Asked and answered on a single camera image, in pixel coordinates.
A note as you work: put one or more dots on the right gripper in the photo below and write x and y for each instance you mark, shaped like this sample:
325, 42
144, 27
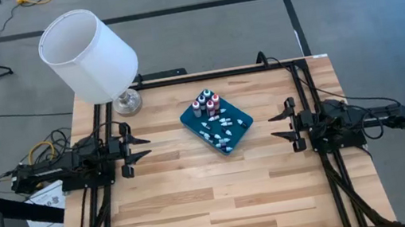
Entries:
304, 123

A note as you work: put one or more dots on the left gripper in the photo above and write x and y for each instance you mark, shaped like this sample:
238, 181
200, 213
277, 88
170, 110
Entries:
115, 150

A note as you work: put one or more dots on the small dark red dropper bottle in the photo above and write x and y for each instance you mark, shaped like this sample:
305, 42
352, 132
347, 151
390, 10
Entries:
242, 123

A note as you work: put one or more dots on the small purple dropper bottle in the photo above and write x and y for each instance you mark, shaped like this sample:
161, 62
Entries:
203, 133

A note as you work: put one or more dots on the tall pink-capped coloring bottle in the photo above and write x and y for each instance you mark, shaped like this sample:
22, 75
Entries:
196, 106

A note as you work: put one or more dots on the small green-label dropper bottle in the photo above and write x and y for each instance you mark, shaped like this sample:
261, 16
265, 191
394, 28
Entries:
213, 118

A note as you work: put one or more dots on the tall orange-capped coloring bottle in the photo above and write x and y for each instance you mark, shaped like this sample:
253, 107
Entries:
215, 98

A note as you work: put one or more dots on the tall red-capped coloring bottle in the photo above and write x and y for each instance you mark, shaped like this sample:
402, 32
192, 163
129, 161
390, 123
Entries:
210, 106

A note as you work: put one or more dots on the tall black-capped coloring bottle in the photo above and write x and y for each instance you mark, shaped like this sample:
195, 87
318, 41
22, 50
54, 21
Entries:
201, 100

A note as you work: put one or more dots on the tall green-capped coloring bottle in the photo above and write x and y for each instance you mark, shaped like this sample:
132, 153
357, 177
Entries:
206, 93

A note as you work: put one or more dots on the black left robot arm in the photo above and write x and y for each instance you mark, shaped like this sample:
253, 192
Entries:
54, 170

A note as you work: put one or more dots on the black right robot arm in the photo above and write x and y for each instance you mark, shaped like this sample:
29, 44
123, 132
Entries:
348, 120

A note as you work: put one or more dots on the teal plastic bin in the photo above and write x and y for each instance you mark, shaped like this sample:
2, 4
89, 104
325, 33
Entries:
190, 120

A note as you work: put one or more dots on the white sticker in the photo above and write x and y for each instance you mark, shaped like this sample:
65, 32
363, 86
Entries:
320, 56

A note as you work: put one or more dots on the black power strip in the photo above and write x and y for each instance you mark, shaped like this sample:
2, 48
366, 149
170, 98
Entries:
164, 74

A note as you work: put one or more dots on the white-shade silver table lamp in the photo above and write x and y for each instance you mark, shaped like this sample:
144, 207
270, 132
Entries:
89, 58

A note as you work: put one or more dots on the white cardboard box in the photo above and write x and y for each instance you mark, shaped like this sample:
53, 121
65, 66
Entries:
47, 217

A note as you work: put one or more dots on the black floor beam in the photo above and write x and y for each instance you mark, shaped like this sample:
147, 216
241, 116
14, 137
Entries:
19, 209

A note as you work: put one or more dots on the black aluminium table frame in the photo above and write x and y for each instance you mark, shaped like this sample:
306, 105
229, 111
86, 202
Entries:
221, 74

